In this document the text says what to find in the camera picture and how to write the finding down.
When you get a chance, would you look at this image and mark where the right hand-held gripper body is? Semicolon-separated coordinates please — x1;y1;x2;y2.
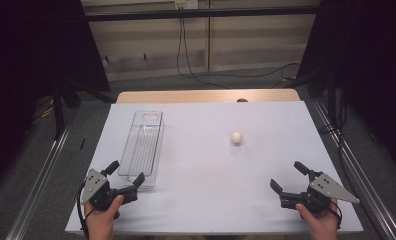
278;170;361;214

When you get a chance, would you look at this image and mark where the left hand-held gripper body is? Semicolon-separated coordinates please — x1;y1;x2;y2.
80;168;139;212

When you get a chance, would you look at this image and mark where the clear plastic egg container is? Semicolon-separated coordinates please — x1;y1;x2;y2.
117;110;166;190

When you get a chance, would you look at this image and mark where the white egg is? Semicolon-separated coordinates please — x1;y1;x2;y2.
230;131;244;146

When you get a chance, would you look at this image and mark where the person's left hand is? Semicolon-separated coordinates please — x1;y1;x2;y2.
84;194;125;240

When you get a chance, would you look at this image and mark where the person's right hand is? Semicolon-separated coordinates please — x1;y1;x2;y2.
295;197;340;240

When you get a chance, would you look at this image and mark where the white table cover sheet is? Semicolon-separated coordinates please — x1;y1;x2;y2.
64;100;365;234

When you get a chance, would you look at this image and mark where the black stand leg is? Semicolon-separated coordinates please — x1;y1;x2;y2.
52;79;67;141

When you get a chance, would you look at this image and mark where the wooden table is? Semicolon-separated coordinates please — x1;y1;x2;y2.
115;88;302;105

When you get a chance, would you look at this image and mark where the black curtain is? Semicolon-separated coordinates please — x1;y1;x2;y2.
295;0;396;177
0;0;112;193

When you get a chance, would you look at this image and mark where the black horizontal crossbar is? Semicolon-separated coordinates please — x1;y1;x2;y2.
83;5;321;23

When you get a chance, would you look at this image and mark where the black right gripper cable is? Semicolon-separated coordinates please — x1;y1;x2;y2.
329;199;343;231

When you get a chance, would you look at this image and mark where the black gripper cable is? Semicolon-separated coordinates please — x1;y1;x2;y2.
76;179;96;240
329;199;343;231

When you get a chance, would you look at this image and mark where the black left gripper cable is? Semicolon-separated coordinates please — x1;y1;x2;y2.
76;179;96;240

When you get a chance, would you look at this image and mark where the aluminium floor rail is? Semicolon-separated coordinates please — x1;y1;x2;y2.
5;111;78;240
310;97;396;240

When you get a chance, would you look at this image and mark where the black floor cable bundle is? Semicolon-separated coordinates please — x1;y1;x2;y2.
318;89;354;189

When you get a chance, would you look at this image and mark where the black wall cable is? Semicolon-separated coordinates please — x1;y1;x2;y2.
180;17;301;80
176;17;232;90

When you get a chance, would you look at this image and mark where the white wall power outlet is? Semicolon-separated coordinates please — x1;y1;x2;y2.
174;0;200;11

